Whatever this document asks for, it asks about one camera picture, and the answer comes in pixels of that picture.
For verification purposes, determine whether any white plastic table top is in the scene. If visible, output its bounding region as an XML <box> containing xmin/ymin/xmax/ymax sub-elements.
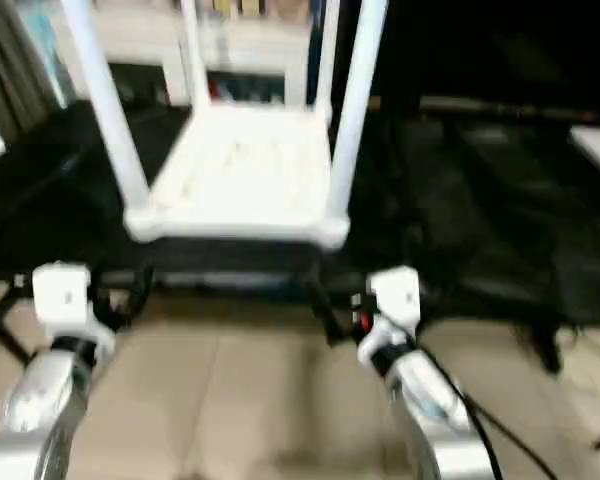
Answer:
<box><xmin>121</xmin><ymin>101</ymin><xmax>352</xmax><ymax>252</ymax></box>

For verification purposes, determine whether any black metal table leg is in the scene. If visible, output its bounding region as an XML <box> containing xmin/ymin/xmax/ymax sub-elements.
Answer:
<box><xmin>0</xmin><ymin>293</ymin><xmax>32</xmax><ymax>367</ymax></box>
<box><xmin>521</xmin><ymin>318</ymin><xmax>565</xmax><ymax>375</ymax></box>

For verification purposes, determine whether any black glossy mat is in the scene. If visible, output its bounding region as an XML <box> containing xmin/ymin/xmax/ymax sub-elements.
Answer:
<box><xmin>0</xmin><ymin>97</ymin><xmax>600</xmax><ymax>334</ymax></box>

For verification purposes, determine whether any black long pole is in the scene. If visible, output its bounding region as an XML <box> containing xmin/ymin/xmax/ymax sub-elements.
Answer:
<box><xmin>418</xmin><ymin>96</ymin><xmax>600</xmax><ymax>125</ymax></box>

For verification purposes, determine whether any white cabinet with glass doors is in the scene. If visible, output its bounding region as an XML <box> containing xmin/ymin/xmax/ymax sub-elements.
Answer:
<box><xmin>44</xmin><ymin>0</ymin><xmax>312</xmax><ymax>107</ymax></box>

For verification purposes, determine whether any grey brown curtain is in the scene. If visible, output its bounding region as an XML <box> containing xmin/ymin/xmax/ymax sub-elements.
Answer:
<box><xmin>0</xmin><ymin>0</ymin><xmax>77</xmax><ymax>147</ymax></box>

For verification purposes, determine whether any black backdrop cloth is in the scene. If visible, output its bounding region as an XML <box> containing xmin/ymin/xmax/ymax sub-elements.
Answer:
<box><xmin>329</xmin><ymin>0</ymin><xmax>600</xmax><ymax>109</ymax></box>

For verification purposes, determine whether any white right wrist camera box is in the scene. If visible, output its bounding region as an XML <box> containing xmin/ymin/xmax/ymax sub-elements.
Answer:
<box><xmin>356</xmin><ymin>265</ymin><xmax>422</xmax><ymax>370</ymax></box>

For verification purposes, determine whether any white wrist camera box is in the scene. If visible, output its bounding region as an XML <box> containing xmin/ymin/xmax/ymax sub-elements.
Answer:
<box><xmin>356</xmin><ymin>265</ymin><xmax>422</xmax><ymax>370</ymax></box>
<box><xmin>31</xmin><ymin>261</ymin><xmax>117</xmax><ymax>352</ymax></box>

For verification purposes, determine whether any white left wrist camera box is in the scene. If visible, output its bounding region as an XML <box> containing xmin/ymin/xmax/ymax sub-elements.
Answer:
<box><xmin>31</xmin><ymin>261</ymin><xmax>117</xmax><ymax>352</ymax></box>

